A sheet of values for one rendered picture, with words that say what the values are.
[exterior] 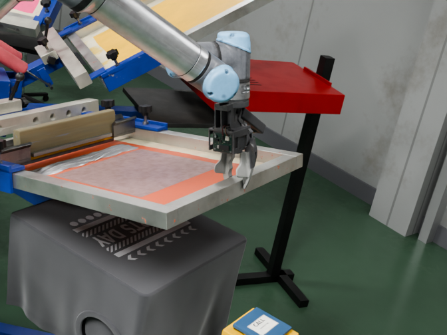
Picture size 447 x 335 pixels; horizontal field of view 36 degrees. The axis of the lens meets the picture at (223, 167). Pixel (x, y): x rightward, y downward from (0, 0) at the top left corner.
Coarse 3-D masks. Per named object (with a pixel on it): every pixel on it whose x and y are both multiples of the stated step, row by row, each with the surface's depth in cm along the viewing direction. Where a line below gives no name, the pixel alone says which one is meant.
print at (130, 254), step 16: (64, 224) 183; (80, 224) 184; (96, 224) 186; (112, 224) 187; (128, 224) 189; (144, 224) 191; (192, 224) 196; (96, 240) 178; (112, 240) 180; (128, 240) 181; (144, 240) 183; (160, 240) 184; (128, 256) 174
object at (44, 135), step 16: (96, 112) 203; (112, 112) 207; (32, 128) 183; (48, 128) 187; (64, 128) 192; (80, 128) 197; (96, 128) 202; (16, 144) 182; (32, 144) 184; (48, 144) 188
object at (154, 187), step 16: (48, 160) 191; (64, 176) 177; (80, 176) 177; (96, 176) 177; (112, 176) 177; (128, 176) 177; (144, 176) 177; (160, 176) 177; (128, 192) 164; (144, 192) 164; (160, 192) 164; (176, 192) 165; (192, 192) 165
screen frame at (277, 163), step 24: (168, 144) 209; (192, 144) 203; (264, 168) 172; (288, 168) 181; (48, 192) 161; (72, 192) 156; (96, 192) 153; (216, 192) 154; (240, 192) 163; (120, 216) 148; (144, 216) 144; (168, 216) 141; (192, 216) 148
